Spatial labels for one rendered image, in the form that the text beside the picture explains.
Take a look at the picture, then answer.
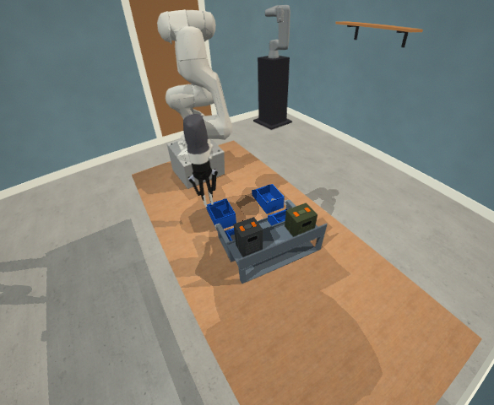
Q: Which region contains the blue open-front bin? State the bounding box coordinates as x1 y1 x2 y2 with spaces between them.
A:
206 198 236 229
252 184 285 213
268 209 287 226
225 228 235 241

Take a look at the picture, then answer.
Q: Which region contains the olive green tool case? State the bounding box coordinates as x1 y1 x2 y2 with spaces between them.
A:
285 203 318 237

